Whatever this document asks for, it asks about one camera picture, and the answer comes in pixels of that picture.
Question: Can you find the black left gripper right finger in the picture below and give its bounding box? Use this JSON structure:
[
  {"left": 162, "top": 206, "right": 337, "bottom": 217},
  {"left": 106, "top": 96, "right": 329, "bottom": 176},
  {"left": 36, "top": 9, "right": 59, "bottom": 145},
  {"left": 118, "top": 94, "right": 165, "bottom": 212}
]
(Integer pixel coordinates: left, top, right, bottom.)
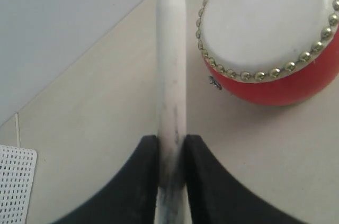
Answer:
[{"left": 184, "top": 135, "right": 299, "bottom": 223}]

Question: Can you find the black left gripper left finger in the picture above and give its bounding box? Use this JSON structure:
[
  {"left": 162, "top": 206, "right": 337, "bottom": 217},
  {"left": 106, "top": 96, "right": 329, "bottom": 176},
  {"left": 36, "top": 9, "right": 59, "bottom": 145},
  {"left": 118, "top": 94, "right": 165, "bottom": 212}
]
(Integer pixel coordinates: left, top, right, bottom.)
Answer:
[{"left": 56, "top": 135, "right": 159, "bottom": 224}]

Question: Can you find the wooden drumstick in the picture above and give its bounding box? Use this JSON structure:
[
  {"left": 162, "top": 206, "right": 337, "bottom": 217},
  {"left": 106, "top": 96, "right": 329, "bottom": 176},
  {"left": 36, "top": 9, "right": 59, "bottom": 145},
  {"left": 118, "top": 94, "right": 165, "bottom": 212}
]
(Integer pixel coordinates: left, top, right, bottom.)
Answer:
[{"left": 156, "top": 0, "right": 187, "bottom": 223}]

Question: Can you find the small red drum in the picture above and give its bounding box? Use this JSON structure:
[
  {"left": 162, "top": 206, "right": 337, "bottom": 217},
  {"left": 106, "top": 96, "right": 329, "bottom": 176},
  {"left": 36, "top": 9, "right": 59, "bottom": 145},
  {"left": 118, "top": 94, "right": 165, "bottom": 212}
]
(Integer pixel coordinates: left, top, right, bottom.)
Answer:
[{"left": 195, "top": 0, "right": 338, "bottom": 105}]

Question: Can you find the white perforated basket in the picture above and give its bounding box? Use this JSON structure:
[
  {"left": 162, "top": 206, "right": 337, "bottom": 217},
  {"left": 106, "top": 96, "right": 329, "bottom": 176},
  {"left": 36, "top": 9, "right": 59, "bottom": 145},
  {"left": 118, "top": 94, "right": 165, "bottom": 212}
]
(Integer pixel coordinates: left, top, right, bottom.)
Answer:
[{"left": 0, "top": 145, "right": 37, "bottom": 224}]

